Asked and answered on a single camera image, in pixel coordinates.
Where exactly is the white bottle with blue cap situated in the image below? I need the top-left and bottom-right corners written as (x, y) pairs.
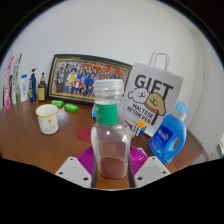
top-left (19, 74), bottom-right (30, 103)

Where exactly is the framed group photo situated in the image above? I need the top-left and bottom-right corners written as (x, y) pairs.
top-left (46, 53), bottom-right (134, 107)

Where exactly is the amber pump bottle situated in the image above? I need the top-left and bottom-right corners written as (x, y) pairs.
top-left (37, 72), bottom-right (47, 102)

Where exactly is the small green box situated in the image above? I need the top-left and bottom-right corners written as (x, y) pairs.
top-left (63, 102), bottom-right (79, 113)
top-left (50, 99), bottom-right (65, 108)

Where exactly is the long blue green box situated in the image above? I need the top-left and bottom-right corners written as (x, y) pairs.
top-left (10, 53), bottom-right (23, 105)

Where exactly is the dark blue pump bottle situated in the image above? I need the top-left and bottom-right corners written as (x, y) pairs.
top-left (28, 67), bottom-right (38, 102)

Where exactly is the white paper gift bag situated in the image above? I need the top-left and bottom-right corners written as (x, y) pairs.
top-left (122, 50), bottom-right (185, 138)

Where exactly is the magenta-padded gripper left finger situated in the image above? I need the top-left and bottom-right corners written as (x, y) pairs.
top-left (54, 145), bottom-right (98, 190)

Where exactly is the clear plastic bottle green label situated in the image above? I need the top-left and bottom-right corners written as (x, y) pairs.
top-left (90, 78), bottom-right (132, 180)

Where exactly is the white cup with yellow rim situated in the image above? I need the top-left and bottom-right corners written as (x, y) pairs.
top-left (35, 103), bottom-right (60, 136)

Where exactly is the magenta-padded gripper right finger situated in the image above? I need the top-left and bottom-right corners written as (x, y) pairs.
top-left (128, 145), bottom-right (172, 188)

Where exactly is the flat round red coaster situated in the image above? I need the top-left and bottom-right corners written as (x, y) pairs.
top-left (76, 126), bottom-right (94, 144)

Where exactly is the blue detergent bottle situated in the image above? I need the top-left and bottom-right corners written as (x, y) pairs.
top-left (148, 100), bottom-right (189, 164)

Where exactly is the colourful puzzle cube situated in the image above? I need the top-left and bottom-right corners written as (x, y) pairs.
top-left (129, 120), bottom-right (148, 138)

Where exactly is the long pink printed box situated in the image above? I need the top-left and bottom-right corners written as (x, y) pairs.
top-left (3, 55), bottom-right (16, 110)

